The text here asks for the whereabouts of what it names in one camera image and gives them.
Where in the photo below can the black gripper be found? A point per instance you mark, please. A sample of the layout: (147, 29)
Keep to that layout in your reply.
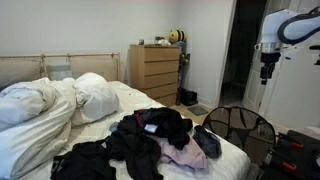
(269, 61)

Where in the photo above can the dark grey clothing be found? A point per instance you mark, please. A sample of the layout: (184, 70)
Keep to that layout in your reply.
(208, 143)

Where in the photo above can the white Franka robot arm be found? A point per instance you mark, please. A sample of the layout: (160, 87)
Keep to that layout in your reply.
(276, 26)

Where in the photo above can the black mesh laundry hamper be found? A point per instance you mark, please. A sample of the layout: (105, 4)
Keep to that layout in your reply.
(238, 128)

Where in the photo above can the black clothing pile with tag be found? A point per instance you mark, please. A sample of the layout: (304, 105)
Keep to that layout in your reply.
(170, 125)

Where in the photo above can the pink clothing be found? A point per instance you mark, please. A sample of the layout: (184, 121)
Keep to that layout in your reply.
(186, 155)

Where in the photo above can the bed mattress with white sheet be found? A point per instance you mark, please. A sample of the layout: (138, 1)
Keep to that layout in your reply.
(133, 96)

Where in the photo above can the beige padded bed headboard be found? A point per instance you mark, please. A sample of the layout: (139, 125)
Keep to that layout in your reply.
(93, 65)

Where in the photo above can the white panel door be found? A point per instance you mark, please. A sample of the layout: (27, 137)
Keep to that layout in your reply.
(293, 93)

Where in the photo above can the dark grey floor mat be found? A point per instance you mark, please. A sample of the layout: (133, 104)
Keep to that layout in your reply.
(198, 110)

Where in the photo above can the black box on floor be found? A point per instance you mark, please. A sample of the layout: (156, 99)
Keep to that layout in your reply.
(188, 97)

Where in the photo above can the black robot stand orange clamps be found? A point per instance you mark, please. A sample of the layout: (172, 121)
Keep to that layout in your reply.
(296, 156)

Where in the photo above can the yellow black bee plush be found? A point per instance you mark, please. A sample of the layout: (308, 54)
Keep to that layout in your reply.
(176, 36)

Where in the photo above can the white clutter on dresser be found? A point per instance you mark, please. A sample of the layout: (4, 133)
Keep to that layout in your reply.
(162, 42)

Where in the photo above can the wooden chest of drawers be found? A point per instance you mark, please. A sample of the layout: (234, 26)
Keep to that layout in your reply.
(155, 71)

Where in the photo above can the small dark jar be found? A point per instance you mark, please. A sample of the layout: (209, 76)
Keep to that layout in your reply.
(141, 41)

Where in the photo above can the large black garment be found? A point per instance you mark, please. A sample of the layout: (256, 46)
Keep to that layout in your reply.
(136, 150)

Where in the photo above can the white pillow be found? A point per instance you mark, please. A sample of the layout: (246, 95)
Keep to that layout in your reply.
(95, 100)

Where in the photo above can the black garment with white print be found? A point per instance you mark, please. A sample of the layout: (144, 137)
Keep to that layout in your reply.
(85, 161)

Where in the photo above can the grey pillow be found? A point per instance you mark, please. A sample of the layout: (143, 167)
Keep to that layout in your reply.
(59, 72)

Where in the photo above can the white crumpled duvet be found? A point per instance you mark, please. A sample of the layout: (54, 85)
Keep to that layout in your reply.
(33, 133)

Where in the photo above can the white door frame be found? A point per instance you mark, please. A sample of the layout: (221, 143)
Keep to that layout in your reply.
(226, 50)

